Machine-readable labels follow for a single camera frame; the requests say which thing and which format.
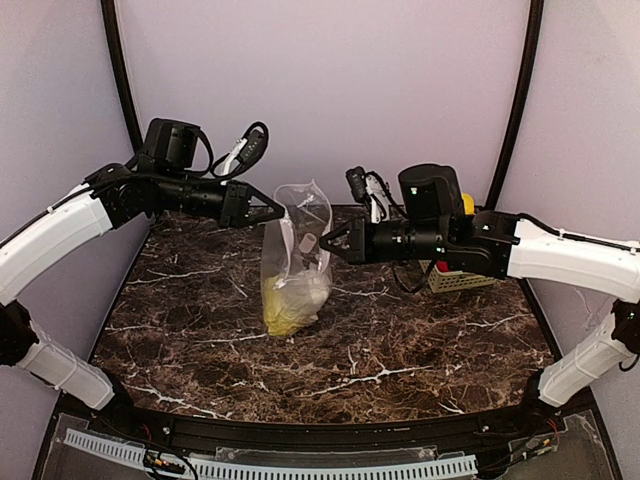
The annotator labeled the clear zip top bag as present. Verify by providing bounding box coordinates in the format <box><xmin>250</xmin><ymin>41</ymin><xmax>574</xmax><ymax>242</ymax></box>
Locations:
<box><xmin>259</xmin><ymin>178</ymin><xmax>334</xmax><ymax>337</ymax></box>

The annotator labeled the toy napa cabbage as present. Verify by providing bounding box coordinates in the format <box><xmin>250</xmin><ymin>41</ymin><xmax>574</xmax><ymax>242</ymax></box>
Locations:
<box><xmin>261</xmin><ymin>270</ymin><xmax>332</xmax><ymax>337</ymax></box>

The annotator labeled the red toy pepper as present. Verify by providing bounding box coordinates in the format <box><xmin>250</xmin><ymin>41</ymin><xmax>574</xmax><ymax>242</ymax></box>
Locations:
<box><xmin>436</xmin><ymin>260</ymin><xmax>450</xmax><ymax>273</ymax></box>

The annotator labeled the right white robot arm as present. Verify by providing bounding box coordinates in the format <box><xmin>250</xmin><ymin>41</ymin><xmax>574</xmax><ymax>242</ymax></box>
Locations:
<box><xmin>320</xmin><ymin>163</ymin><xmax>639</xmax><ymax>408</ymax></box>

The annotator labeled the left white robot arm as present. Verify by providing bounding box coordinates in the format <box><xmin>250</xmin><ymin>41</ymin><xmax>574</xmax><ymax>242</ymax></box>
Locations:
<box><xmin>1</xmin><ymin>118</ymin><xmax>284</xmax><ymax>413</ymax></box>

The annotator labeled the green perforated plastic basket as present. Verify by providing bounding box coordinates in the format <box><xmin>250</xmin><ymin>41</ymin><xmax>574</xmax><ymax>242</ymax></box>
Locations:
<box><xmin>419</xmin><ymin>260</ymin><xmax>497</xmax><ymax>293</ymax></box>

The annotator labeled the yellow toy lemon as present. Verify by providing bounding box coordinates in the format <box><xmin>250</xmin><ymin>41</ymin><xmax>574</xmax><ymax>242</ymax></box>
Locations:
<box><xmin>462</xmin><ymin>193</ymin><xmax>475</xmax><ymax>215</ymax></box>

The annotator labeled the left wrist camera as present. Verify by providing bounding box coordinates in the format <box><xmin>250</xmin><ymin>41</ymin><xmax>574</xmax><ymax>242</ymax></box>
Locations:
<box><xmin>211</xmin><ymin>121</ymin><xmax>269</xmax><ymax>181</ymax></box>

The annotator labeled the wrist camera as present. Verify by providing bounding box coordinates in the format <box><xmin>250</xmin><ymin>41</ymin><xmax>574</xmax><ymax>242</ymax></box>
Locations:
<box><xmin>211</xmin><ymin>121</ymin><xmax>269</xmax><ymax>181</ymax></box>
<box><xmin>345</xmin><ymin>166</ymin><xmax>402</xmax><ymax>224</ymax></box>

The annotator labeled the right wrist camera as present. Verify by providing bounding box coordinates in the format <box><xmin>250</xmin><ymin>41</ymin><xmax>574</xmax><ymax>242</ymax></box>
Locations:
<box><xmin>345</xmin><ymin>166</ymin><xmax>402</xmax><ymax>224</ymax></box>

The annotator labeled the left black frame post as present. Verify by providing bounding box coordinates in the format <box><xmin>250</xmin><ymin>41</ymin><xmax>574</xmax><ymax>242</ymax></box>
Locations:
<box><xmin>100</xmin><ymin>0</ymin><xmax>143</xmax><ymax>151</ymax></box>

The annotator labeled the black frame post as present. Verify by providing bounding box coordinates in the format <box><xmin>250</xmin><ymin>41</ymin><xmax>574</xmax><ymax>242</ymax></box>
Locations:
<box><xmin>100</xmin><ymin>0</ymin><xmax>143</xmax><ymax>151</ymax></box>
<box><xmin>484</xmin><ymin>0</ymin><xmax>545</xmax><ymax>210</ymax></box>

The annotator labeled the black front table rail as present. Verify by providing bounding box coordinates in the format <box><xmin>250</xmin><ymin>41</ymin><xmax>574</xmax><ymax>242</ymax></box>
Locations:
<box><xmin>96</xmin><ymin>405</ymin><xmax>565</xmax><ymax>453</ymax></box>

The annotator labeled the right black frame post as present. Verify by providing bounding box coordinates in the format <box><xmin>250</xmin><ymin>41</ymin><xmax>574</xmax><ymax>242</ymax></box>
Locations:
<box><xmin>484</xmin><ymin>0</ymin><xmax>545</xmax><ymax>210</ymax></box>

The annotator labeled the white slotted cable duct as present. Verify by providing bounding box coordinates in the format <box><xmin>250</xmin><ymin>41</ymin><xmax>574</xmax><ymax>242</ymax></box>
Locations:
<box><xmin>63</xmin><ymin>428</ymin><xmax>479</xmax><ymax>480</ymax></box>

